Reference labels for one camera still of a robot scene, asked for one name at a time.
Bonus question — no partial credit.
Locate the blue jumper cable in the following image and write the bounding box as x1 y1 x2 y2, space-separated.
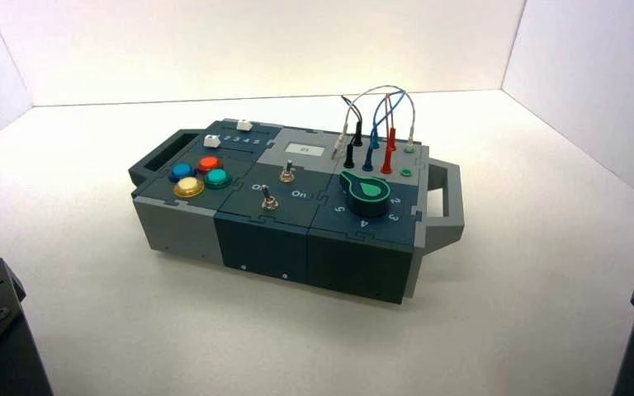
362 87 407 172

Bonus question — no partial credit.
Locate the red push button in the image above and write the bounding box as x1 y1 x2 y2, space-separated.
196 156 225 176

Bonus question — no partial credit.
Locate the blue push button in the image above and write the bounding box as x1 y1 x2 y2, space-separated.
168 163 197 184

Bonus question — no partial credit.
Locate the green push button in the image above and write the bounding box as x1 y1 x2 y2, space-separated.
204 167 234 191

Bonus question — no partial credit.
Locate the yellow push button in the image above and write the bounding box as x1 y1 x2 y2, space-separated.
173 177 206 200

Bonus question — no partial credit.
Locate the small e-paper display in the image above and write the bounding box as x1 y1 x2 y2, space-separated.
285 143 326 158

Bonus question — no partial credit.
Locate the white jumper cable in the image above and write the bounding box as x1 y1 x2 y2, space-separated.
332 85 418 161

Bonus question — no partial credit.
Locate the black jumper cable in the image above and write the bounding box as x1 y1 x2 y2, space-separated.
341 95 364 169

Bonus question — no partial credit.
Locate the grey and teal task box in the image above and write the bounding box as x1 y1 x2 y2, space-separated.
128 119 466 305

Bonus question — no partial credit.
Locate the green rotary knob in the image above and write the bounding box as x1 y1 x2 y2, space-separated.
339 170 392 219

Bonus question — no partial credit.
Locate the red jumper cable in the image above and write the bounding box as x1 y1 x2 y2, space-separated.
380 93 398 176

